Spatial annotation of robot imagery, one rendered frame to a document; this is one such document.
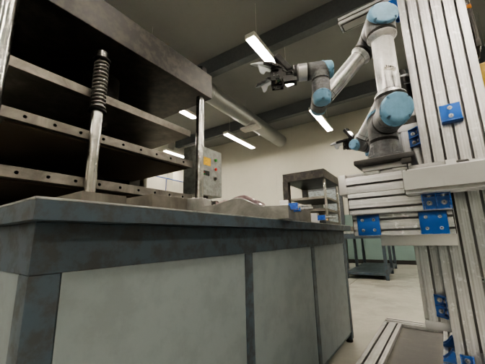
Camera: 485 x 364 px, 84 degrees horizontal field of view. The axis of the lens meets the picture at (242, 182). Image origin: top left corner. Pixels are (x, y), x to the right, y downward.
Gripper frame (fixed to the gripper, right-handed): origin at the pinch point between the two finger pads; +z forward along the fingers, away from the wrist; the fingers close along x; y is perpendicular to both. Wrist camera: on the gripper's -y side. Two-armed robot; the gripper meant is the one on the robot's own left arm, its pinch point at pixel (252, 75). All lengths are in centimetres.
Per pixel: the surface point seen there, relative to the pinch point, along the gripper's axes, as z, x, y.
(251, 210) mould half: 3, 11, 61
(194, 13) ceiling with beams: 122, 198, -314
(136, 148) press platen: 75, 31, 15
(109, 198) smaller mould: 38, -32, 66
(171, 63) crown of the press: 60, 33, -48
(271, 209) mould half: -6, 10, 61
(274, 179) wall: 37, 745, -219
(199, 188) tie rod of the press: 50, 75, 28
